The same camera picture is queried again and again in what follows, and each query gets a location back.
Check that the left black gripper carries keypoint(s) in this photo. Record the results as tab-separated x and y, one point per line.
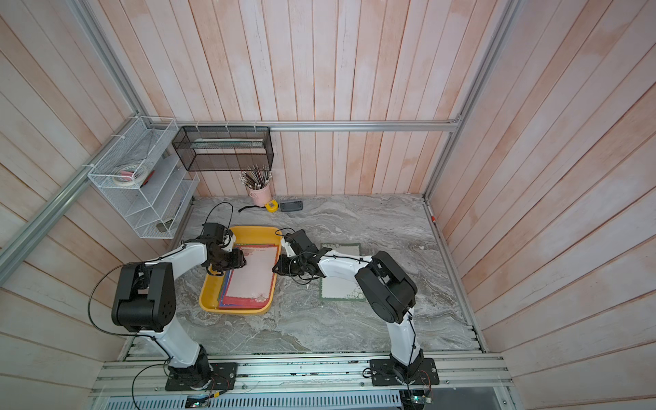
237	261

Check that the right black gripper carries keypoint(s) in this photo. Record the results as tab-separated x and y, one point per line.
284	270

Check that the red bordered stationery paper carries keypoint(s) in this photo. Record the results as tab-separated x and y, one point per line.
251	286

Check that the yellow plastic storage tray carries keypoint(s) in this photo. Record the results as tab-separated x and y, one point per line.
245	235

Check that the green bordered stationery paper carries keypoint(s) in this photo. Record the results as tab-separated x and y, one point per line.
338	288

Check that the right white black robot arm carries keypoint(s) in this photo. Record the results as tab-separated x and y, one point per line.
388	289

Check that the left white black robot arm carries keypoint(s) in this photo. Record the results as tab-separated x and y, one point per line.
145	306

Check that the blue bordered stationery paper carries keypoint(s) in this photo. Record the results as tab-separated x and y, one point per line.
223	288

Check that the yellow tape measure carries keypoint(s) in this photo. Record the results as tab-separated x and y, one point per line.
272	206

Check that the pink pencil cup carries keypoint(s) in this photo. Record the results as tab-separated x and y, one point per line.
261	197

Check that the pencils bundle in cup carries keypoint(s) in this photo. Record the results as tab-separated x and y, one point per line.
256	178

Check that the tape roll on shelf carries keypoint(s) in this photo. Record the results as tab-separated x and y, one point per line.
131	175

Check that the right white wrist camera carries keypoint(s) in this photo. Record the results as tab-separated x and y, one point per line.
285	245

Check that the black mesh wall basket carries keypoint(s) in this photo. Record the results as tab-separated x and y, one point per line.
224	148

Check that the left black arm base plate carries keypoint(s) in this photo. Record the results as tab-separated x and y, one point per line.
216	376

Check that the white wire shelf rack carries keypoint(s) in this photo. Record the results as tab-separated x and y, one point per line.
156	209

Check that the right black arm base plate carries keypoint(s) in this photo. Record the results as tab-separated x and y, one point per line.
390	372

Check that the aluminium front rail frame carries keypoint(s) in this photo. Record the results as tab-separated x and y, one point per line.
331	372

